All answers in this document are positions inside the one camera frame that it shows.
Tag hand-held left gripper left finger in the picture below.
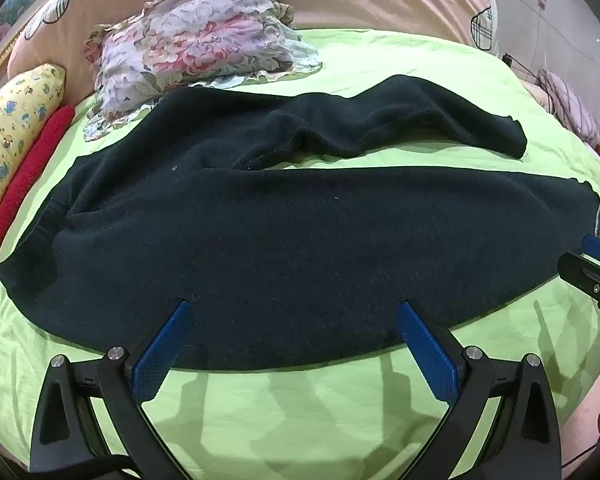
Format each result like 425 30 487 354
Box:
29 300 196 480

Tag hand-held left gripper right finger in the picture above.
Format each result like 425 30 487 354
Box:
397 300 563 480

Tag black pants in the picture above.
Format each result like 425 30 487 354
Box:
0 75 600 373

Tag green bed sheet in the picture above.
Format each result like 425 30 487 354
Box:
0 27 600 480

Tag pink plaid cloth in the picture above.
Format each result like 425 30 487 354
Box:
522 67 600 148

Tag red cloth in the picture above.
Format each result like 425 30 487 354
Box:
0 105 76 288

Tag yellow cartoon print pillow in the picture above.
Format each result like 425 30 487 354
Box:
0 62 67 246

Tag floral ruffled pillow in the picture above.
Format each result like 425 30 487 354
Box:
82 0 325 142

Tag framed landscape painting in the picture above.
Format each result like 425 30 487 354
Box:
0 0 76 78

